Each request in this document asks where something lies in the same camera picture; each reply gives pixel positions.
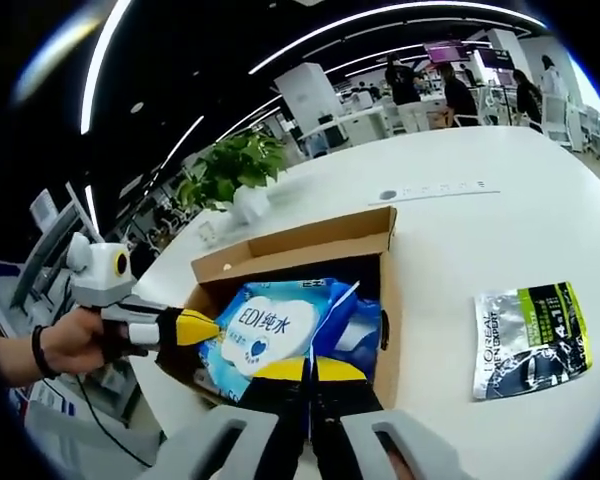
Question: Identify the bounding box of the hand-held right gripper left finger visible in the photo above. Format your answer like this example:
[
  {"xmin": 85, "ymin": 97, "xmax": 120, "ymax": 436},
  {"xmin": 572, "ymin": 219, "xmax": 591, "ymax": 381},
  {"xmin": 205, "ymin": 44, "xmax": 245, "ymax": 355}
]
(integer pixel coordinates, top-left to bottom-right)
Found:
[{"xmin": 144, "ymin": 362, "xmax": 314, "ymax": 480}]

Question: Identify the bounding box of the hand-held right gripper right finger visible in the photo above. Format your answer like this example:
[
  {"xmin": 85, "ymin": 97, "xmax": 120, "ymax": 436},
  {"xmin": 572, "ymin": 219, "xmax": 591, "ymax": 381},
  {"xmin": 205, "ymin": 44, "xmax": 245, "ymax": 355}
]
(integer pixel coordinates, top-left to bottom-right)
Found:
[{"xmin": 309, "ymin": 355, "xmax": 474, "ymax": 480}]

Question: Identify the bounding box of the blue wet wipes pack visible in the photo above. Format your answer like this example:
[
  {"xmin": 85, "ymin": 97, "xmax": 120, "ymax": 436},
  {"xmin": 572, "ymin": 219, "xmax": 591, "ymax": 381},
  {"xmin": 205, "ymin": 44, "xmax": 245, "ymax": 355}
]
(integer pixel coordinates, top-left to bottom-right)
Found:
[{"xmin": 197, "ymin": 278, "xmax": 341, "ymax": 406}]

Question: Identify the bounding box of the blue soft plastic pack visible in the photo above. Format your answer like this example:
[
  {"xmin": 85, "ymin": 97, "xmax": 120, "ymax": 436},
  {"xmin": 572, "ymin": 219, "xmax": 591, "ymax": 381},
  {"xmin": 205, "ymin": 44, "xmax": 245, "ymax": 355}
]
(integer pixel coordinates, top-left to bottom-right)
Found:
[{"xmin": 307, "ymin": 280, "xmax": 384, "ymax": 372}]

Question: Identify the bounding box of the brown cardboard shoe box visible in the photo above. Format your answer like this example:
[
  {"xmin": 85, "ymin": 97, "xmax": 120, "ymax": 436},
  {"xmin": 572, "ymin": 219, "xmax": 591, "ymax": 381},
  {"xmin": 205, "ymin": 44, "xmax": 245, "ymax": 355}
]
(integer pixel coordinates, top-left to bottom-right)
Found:
[{"xmin": 154, "ymin": 204, "xmax": 399, "ymax": 416}]

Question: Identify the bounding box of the silver black sachet pack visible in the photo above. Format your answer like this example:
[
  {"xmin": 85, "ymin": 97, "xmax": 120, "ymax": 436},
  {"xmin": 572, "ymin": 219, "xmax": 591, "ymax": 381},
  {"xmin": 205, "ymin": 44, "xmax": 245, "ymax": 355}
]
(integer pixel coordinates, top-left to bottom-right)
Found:
[{"xmin": 472, "ymin": 281, "xmax": 594, "ymax": 403}]

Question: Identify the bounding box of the person's left hand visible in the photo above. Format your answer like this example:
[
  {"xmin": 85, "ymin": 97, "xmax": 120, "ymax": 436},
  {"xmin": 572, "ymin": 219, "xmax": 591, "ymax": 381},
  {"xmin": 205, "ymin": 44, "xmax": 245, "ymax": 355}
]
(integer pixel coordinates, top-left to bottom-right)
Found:
[{"xmin": 39, "ymin": 310, "xmax": 151, "ymax": 375}]

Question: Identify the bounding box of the metal storage shelf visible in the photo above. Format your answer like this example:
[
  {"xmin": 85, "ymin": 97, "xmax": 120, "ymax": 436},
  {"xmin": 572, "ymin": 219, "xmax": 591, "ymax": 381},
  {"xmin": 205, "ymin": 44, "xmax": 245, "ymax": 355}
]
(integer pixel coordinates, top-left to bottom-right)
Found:
[{"xmin": 9, "ymin": 182, "xmax": 106, "ymax": 311}]

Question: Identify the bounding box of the small white desk ornament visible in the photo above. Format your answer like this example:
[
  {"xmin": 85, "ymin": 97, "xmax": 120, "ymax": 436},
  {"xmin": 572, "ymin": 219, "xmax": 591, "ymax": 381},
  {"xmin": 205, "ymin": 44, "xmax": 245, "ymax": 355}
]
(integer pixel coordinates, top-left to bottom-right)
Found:
[{"xmin": 198, "ymin": 222, "xmax": 220, "ymax": 250}]

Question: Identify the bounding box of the black wristband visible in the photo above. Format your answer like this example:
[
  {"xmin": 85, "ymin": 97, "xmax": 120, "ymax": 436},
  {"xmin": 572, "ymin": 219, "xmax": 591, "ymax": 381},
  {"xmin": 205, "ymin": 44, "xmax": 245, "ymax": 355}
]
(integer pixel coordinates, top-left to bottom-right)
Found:
[{"xmin": 31, "ymin": 324, "xmax": 56, "ymax": 380}]

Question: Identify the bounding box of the grey mesh office chair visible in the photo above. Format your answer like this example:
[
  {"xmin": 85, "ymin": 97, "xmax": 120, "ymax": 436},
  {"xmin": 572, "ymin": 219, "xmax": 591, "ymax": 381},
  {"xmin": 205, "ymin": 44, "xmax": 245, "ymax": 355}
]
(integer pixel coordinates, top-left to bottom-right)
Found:
[{"xmin": 24, "ymin": 394, "xmax": 166, "ymax": 480}]

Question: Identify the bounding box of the green potted plant white pot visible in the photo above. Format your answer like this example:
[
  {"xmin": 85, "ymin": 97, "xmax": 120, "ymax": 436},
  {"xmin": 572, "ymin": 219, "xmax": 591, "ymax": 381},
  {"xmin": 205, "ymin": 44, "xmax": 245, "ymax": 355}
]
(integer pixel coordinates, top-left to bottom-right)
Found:
[{"xmin": 177, "ymin": 135, "xmax": 289, "ymax": 226}]

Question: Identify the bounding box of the long curved ceiling light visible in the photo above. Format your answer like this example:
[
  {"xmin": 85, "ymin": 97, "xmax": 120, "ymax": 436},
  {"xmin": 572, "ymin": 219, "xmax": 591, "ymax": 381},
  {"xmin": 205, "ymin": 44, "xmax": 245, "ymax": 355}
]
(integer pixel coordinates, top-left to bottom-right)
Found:
[{"xmin": 247, "ymin": 2, "xmax": 551, "ymax": 76}]

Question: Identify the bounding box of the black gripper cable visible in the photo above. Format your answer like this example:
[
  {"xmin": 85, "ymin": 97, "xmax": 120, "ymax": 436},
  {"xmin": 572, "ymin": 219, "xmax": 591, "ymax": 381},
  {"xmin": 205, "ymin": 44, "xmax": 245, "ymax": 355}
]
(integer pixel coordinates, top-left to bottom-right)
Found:
[{"xmin": 77, "ymin": 372, "xmax": 131, "ymax": 436}]

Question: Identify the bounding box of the table cable tray cover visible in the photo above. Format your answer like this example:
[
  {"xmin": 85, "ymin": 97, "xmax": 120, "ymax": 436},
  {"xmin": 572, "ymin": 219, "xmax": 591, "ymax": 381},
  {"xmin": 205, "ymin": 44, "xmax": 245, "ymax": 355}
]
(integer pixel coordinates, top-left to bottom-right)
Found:
[{"xmin": 367, "ymin": 180, "xmax": 501, "ymax": 207}]

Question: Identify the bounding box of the purple wall screen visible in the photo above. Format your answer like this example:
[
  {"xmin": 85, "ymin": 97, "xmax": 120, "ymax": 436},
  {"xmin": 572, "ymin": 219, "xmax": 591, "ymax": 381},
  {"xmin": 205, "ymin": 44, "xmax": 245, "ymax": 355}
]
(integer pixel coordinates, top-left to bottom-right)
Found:
[{"xmin": 424, "ymin": 42, "xmax": 469, "ymax": 64}]

